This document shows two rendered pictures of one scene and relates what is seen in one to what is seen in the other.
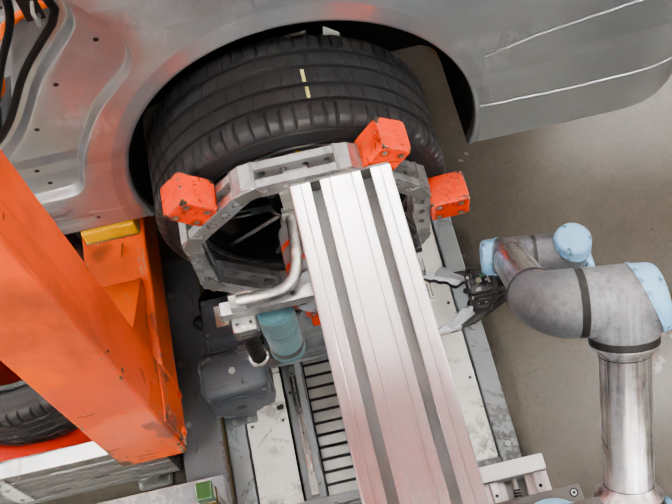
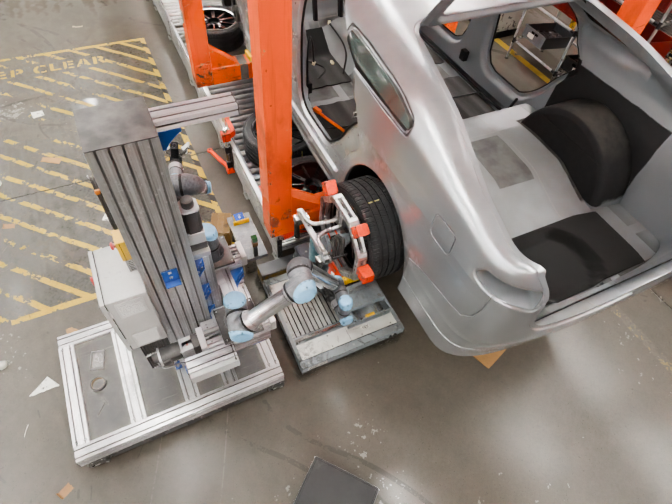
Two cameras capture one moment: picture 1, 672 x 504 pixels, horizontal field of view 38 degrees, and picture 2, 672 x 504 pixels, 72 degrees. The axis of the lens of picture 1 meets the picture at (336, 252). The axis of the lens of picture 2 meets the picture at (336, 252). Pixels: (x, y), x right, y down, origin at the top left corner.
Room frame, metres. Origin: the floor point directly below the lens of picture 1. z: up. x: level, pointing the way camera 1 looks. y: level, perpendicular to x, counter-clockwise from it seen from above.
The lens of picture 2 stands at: (0.10, -1.55, 3.11)
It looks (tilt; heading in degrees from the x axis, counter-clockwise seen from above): 53 degrees down; 60
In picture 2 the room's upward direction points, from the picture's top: 7 degrees clockwise
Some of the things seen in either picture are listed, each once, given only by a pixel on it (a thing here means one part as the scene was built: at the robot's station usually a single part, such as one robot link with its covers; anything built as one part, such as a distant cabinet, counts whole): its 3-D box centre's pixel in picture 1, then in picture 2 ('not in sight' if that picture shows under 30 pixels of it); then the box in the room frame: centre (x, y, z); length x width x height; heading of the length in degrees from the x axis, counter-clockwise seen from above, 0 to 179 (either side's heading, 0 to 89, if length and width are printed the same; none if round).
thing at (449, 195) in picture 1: (446, 196); (365, 274); (1.05, -0.27, 0.85); 0.09 x 0.08 x 0.07; 92
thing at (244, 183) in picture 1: (309, 229); (341, 236); (1.03, 0.05, 0.85); 0.54 x 0.07 x 0.54; 92
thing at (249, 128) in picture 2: not in sight; (280, 138); (1.17, 1.60, 0.39); 0.66 x 0.66 x 0.24
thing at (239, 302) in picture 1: (262, 250); (318, 211); (0.91, 0.14, 1.03); 0.19 x 0.18 x 0.11; 2
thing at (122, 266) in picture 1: (116, 274); (321, 198); (1.10, 0.53, 0.69); 0.52 x 0.17 x 0.35; 2
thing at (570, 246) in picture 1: (562, 250); (344, 302); (0.82, -0.45, 0.95); 0.11 x 0.08 x 0.11; 83
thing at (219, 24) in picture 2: not in sight; (214, 29); (1.10, 3.62, 0.39); 0.66 x 0.66 x 0.24
